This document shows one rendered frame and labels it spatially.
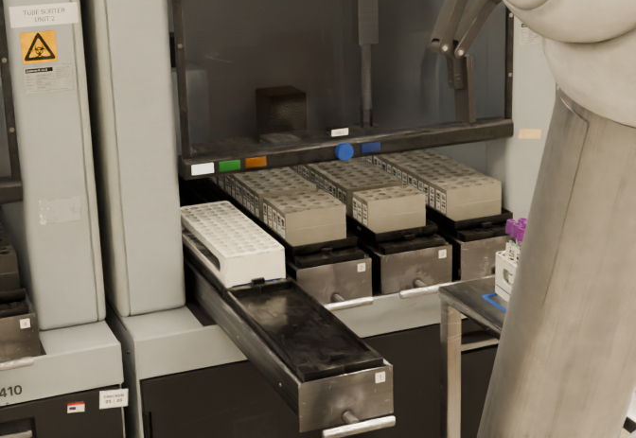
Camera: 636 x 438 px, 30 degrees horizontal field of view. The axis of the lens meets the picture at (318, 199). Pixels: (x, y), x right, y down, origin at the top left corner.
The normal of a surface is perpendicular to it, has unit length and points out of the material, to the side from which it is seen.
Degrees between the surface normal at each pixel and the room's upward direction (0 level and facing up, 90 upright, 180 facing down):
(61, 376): 90
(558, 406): 107
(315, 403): 90
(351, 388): 90
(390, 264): 90
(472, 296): 0
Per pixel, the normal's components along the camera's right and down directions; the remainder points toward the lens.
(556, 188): -0.90, 0.20
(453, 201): 0.36, 0.26
